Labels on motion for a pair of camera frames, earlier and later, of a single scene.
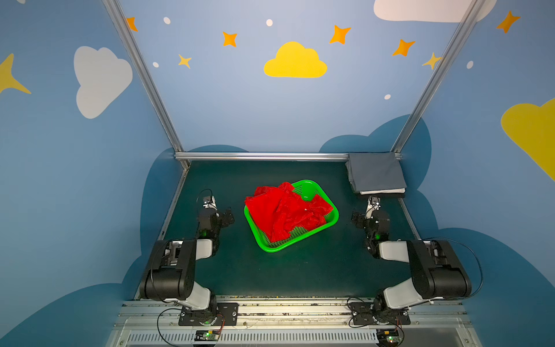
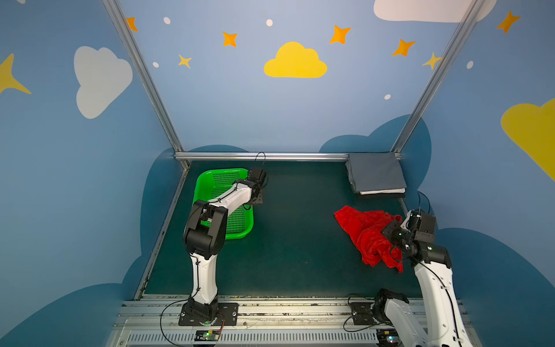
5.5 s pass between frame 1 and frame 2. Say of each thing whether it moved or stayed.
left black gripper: moved
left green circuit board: stayed
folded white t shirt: stayed
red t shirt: moved
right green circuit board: stayed
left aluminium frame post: stayed
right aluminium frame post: stayed
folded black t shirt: stayed
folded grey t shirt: stayed
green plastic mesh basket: moved
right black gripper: moved
